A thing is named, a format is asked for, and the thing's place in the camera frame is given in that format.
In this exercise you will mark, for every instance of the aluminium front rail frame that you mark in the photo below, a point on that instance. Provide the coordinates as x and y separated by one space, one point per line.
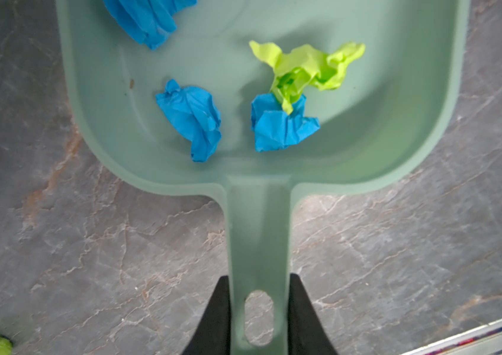
486 339

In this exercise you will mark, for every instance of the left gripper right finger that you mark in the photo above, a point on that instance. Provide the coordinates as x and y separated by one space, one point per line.
305 332

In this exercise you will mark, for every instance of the green plastic dustpan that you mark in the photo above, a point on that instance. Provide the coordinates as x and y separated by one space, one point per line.
392 109

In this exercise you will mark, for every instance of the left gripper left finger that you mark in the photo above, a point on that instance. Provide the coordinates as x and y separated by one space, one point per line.
212 335

